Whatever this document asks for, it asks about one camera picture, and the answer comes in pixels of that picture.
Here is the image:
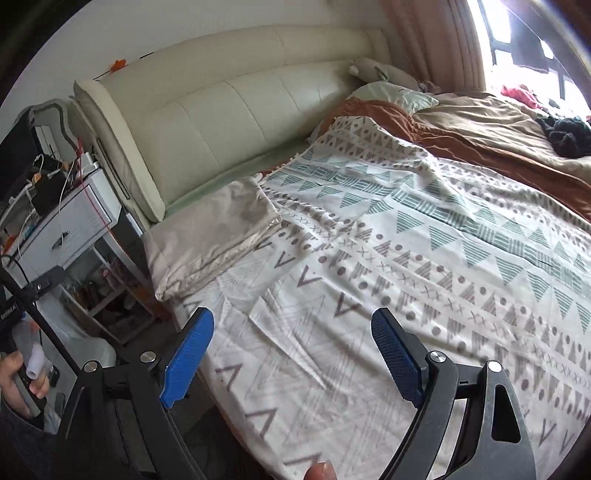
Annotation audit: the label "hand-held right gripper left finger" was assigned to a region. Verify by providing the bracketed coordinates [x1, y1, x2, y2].
[55, 306, 216, 480]

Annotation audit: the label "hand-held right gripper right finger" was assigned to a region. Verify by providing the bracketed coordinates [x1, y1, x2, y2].
[370, 308, 539, 480]

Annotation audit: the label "beige jacket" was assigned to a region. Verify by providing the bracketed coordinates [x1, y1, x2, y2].
[143, 176, 283, 302]

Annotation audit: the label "person's left forearm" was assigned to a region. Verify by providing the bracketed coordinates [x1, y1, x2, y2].
[0, 399, 61, 480]

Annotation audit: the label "black clothes pile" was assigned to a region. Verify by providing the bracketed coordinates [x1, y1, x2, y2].
[537, 115, 591, 158]

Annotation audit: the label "pink clothes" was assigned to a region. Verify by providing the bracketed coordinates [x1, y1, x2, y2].
[501, 84, 546, 110]

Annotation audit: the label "person's left hand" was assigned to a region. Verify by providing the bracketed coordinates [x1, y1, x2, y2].
[0, 348, 52, 418]

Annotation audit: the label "white plastic bag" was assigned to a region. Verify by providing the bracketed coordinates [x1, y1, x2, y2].
[41, 318, 117, 370]

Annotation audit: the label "white nightstand with drawer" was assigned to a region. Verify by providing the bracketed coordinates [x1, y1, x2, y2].
[0, 164, 155, 344]

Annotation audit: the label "white geometric patterned blanket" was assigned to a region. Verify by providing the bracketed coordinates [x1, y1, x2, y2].
[178, 115, 591, 480]

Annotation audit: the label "black box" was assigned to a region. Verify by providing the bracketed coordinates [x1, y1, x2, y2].
[31, 172, 70, 217]

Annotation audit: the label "black monitor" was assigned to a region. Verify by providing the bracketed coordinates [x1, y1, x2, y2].
[0, 108, 42, 204]

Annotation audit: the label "light green bed sheet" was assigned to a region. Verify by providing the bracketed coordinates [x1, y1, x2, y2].
[164, 138, 310, 217]

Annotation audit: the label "cream leather headboard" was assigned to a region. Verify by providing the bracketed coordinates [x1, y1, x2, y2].
[73, 25, 393, 222]

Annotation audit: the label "brown and beige duvet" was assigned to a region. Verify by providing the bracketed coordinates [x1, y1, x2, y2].
[318, 90, 591, 208]

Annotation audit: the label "light green pillow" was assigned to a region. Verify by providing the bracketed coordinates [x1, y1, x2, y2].
[348, 80, 439, 114]

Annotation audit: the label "grey plush toy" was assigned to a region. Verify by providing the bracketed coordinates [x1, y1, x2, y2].
[347, 56, 423, 90]

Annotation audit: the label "pink curtain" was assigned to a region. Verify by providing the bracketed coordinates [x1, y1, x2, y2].
[379, 0, 490, 93]

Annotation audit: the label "dark hanging coat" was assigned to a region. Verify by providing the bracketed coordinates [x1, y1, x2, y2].
[510, 25, 557, 73]

